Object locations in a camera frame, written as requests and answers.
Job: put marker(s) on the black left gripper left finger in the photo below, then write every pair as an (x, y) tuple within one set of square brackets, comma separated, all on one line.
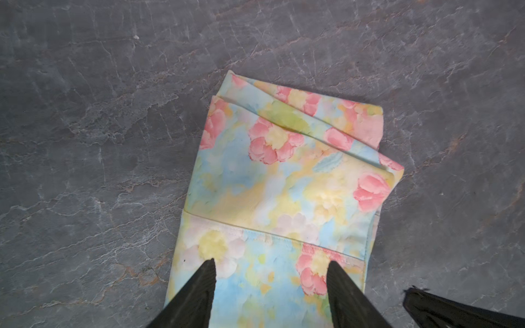
[(192, 305)]

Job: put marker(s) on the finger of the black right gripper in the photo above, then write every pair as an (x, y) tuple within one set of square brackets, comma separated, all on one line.
[(428, 310)]

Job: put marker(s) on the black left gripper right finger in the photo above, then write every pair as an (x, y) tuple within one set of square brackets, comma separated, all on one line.
[(348, 305)]

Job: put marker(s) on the floral pastel skirt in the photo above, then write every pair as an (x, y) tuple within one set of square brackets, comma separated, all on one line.
[(285, 182)]

